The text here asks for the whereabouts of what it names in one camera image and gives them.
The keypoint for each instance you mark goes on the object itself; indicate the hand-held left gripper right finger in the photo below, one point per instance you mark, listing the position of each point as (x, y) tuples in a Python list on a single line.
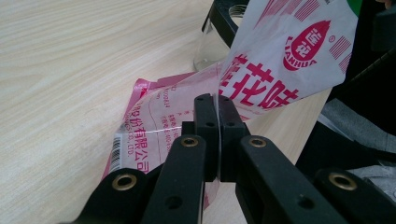
[(229, 130)]

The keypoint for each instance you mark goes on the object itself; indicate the pink and white plastic bag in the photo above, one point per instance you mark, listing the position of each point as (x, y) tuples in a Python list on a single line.
[(280, 77)]

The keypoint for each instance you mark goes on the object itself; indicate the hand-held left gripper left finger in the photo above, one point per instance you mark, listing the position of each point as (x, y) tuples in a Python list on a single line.
[(207, 124)]

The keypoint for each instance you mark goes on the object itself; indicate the glass jar with black lid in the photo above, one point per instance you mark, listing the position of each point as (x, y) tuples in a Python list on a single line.
[(211, 46)]

